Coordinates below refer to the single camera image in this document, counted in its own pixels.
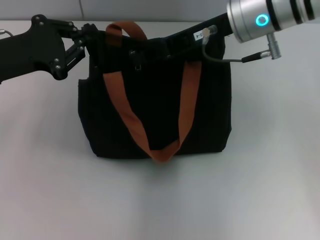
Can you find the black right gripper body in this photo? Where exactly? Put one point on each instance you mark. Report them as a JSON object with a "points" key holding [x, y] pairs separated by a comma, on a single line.
{"points": [[182, 42]]}

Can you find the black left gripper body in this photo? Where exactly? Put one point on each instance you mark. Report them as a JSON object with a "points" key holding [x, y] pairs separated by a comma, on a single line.
{"points": [[32, 52]]}

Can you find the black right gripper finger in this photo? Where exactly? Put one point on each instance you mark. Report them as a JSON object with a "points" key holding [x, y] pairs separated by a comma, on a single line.
{"points": [[151, 53]]}

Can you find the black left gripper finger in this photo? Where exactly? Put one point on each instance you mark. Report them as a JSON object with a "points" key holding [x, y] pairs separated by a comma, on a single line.
{"points": [[72, 31], [73, 58]]}

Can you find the silver zipper pull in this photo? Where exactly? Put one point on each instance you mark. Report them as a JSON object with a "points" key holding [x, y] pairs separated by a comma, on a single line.
{"points": [[137, 61]]}

